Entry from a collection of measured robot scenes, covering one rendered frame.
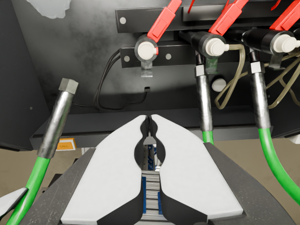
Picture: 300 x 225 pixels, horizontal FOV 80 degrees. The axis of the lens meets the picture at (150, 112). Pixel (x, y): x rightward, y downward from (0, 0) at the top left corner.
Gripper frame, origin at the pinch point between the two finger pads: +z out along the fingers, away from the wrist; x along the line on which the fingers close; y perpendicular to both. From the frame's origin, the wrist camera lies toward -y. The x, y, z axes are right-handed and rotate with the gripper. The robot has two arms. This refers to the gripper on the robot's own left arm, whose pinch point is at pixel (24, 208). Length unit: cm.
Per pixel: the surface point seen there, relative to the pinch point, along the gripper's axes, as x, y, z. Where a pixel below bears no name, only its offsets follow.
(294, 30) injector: 17.0, -7.0, 38.8
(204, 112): 11.6, -1.8, 20.1
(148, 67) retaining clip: 1.9, -3.9, 19.5
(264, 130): 19.7, -3.5, 22.2
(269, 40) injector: 12.0, -9.6, 28.4
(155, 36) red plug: 0.4, -5.1, 23.1
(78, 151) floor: -20, 159, 13
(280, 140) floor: 128, 104, 113
